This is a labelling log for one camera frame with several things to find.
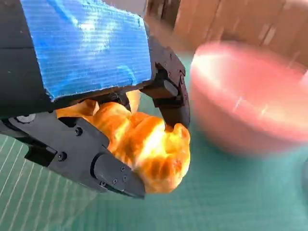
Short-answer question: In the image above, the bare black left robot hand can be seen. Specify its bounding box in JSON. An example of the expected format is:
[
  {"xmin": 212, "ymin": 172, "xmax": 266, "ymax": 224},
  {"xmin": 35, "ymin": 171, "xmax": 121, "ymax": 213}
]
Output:
[{"xmin": 0, "ymin": 0, "xmax": 192, "ymax": 200}]

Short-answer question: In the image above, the rectangular toy bread loaf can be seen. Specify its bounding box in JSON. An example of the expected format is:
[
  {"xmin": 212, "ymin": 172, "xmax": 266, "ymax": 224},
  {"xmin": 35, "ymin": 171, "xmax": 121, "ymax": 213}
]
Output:
[{"xmin": 56, "ymin": 90, "xmax": 191, "ymax": 193}]

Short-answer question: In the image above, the pink bowl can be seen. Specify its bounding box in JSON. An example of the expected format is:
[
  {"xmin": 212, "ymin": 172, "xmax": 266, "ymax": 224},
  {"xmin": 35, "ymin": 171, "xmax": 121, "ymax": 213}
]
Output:
[{"xmin": 190, "ymin": 40, "xmax": 308, "ymax": 158}]

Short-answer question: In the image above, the plywood crate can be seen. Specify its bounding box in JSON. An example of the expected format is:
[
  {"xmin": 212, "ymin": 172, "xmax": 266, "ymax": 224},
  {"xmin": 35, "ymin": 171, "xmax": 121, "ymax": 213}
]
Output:
[{"xmin": 173, "ymin": 0, "xmax": 308, "ymax": 70}]

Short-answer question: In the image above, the green cutting mat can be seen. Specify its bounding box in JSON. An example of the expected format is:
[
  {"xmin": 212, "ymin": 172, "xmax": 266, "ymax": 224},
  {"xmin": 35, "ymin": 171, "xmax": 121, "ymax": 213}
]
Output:
[{"xmin": 0, "ymin": 86, "xmax": 308, "ymax": 231}]

